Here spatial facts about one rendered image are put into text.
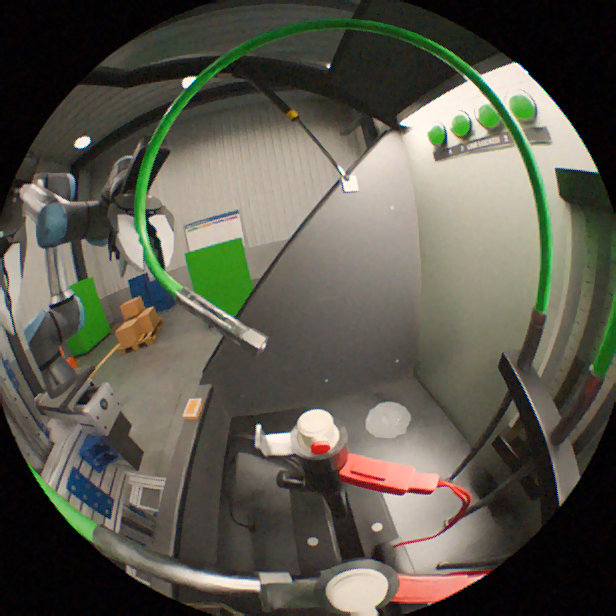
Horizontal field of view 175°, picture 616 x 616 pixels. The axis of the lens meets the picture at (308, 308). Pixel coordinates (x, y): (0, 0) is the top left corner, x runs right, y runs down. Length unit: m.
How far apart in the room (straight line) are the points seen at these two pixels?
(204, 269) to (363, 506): 3.35
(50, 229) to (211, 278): 3.15
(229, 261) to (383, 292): 3.06
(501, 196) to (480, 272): 0.12
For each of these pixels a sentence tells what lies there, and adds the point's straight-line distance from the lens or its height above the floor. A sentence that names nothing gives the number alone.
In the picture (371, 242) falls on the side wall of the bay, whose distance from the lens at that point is 0.41.
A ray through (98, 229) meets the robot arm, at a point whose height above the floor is 1.35.
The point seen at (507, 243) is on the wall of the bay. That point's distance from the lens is 0.32.
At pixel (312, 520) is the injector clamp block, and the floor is 0.98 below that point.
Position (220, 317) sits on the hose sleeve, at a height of 1.17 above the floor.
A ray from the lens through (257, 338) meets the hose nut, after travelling 0.18.
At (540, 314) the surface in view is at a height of 1.16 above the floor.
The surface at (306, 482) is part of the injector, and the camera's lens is 0.15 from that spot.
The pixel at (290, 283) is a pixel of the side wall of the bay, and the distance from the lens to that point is 0.38.
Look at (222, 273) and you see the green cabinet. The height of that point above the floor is 0.82.
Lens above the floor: 1.23
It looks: 21 degrees down
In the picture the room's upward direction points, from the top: 10 degrees counter-clockwise
